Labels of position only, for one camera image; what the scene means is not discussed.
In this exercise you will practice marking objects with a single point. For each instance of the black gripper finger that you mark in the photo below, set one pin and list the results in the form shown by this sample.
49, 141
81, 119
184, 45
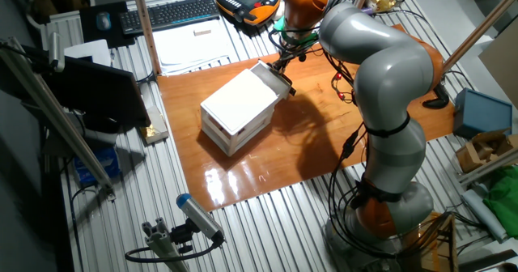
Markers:
276, 69
285, 73

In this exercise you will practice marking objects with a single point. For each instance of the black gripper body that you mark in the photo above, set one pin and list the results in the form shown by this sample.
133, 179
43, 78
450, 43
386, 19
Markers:
286, 60

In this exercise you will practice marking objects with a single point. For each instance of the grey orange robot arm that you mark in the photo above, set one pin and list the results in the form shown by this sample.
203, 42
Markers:
392, 73

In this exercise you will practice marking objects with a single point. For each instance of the open cardboard box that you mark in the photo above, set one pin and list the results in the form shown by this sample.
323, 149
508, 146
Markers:
481, 150

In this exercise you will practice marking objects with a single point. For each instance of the white round object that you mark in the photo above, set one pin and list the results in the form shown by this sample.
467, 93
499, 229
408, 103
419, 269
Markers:
278, 15

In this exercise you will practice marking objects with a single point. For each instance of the small wooden block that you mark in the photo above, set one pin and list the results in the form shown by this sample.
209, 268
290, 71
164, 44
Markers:
202, 32

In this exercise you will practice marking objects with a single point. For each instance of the white paper stack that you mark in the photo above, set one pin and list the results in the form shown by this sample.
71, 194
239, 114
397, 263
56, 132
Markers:
190, 49

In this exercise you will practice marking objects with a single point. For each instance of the brown wooden board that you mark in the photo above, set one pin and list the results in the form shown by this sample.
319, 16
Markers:
251, 171

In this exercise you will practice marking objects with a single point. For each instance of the yellow foil bag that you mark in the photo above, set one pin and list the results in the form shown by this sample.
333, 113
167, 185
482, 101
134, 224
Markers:
382, 1

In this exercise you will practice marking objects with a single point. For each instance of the black computer keyboard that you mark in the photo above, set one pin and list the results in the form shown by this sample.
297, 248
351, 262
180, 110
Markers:
170, 15

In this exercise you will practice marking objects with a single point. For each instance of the small gold box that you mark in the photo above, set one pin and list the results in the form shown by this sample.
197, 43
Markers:
155, 126

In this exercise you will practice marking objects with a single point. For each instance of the grey computer mouse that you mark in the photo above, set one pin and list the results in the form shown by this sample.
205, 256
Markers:
103, 21

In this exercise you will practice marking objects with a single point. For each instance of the black monitor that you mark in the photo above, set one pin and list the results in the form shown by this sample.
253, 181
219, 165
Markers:
97, 94

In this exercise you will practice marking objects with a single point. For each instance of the white flat box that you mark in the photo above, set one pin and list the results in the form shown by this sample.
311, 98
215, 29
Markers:
87, 51

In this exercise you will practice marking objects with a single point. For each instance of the black mouse pad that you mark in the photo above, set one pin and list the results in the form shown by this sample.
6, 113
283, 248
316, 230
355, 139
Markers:
89, 35

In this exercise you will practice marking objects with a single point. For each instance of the blue box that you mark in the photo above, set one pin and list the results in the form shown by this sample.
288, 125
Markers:
483, 114

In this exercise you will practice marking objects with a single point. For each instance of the blue packet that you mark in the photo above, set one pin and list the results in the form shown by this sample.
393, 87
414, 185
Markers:
97, 167

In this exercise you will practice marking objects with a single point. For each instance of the brown cardboard sheet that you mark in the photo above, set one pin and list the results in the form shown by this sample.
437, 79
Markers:
503, 69

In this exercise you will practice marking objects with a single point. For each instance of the long aluminium strut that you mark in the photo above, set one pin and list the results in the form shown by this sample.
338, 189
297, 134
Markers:
60, 122

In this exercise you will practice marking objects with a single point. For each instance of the aluminium bar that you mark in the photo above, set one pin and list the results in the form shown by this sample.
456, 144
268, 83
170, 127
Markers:
489, 167

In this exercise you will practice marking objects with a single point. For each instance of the wooden crate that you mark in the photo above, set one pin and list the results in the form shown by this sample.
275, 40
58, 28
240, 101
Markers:
433, 243

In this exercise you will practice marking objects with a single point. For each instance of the white roll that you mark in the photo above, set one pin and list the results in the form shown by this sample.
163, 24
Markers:
483, 215

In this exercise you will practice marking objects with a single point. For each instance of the green cloth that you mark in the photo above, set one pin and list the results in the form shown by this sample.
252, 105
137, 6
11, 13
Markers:
503, 199

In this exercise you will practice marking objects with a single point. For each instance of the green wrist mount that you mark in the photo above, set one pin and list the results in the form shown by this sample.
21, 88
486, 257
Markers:
278, 24

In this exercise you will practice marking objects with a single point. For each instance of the white drawer cabinet frame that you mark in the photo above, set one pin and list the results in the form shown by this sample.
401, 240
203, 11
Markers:
236, 110

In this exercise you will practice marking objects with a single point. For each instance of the grey camera with blue end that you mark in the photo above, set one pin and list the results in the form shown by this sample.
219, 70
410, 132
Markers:
198, 215

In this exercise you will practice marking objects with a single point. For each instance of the aluminium profile mount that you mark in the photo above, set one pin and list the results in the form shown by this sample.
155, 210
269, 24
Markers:
162, 243

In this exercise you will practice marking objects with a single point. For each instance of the silver camera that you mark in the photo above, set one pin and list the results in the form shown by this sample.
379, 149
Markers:
56, 51

